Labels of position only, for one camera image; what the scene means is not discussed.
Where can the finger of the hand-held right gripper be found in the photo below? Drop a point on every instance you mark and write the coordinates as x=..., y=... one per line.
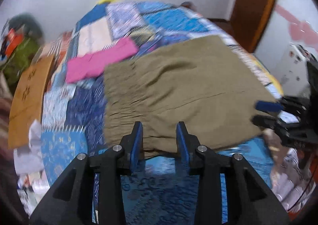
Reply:
x=269, y=107
x=264, y=121

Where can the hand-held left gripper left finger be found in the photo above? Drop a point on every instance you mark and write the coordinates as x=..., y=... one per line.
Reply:
x=137, y=140

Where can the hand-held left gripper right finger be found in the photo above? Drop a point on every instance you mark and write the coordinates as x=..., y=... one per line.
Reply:
x=181, y=140

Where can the olive green pants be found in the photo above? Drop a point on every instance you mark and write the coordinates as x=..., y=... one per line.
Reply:
x=183, y=93

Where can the white cabinet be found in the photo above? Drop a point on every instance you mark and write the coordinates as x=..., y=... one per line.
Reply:
x=293, y=65

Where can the pink folded cloth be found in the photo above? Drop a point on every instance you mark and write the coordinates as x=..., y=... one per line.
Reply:
x=99, y=60

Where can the blue patchwork bed quilt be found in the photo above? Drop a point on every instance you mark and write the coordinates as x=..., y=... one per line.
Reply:
x=124, y=41

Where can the wooden door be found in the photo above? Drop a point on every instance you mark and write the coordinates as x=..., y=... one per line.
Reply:
x=256, y=3

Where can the white crumpled cloth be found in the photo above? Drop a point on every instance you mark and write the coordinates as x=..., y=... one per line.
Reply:
x=29, y=150

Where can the brown cardboard box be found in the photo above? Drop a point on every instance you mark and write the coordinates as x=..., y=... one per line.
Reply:
x=27, y=105

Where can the pink wall sticker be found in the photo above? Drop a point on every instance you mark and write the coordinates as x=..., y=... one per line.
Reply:
x=298, y=26

